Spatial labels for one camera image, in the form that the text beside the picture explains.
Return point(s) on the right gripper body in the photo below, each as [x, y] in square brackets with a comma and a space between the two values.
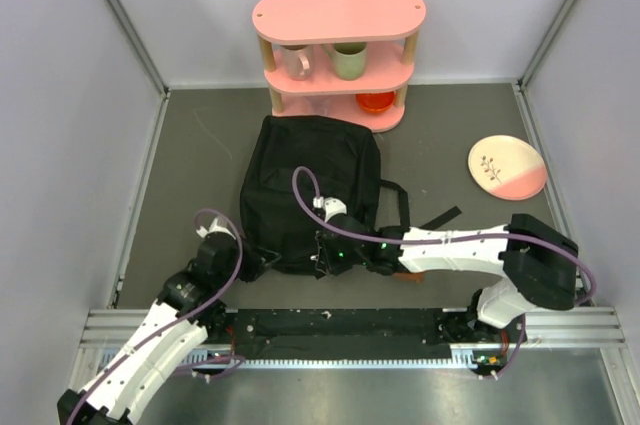
[340, 261]

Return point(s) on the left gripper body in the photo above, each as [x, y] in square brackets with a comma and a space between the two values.
[224, 275]

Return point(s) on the black student backpack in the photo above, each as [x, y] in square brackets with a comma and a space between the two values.
[297, 159]

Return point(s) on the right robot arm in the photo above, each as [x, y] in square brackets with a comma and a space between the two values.
[535, 265]

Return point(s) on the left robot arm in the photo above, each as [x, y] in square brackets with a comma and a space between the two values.
[186, 313]

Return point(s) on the brown leather wallet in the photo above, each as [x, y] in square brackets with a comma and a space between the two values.
[410, 277]

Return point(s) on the clear drinking glass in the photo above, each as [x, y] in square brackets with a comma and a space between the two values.
[321, 106]

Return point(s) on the orange bowl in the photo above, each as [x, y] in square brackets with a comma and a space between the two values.
[375, 103]

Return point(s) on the cream and pink plate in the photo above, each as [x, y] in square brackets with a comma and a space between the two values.
[507, 167]

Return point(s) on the green mug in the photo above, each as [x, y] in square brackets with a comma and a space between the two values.
[348, 59]

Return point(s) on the pink three-tier shelf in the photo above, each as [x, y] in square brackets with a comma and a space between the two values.
[389, 27]

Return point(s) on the pink mug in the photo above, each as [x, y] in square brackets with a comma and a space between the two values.
[298, 61]

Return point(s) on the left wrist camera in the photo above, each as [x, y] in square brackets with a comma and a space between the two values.
[217, 226]

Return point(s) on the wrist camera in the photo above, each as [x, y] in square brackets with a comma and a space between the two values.
[217, 226]
[327, 208]

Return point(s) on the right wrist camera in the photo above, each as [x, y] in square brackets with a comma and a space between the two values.
[327, 208]

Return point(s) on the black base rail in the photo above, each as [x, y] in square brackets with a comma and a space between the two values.
[353, 334]

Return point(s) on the grey cable duct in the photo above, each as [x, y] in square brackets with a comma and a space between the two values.
[458, 359]

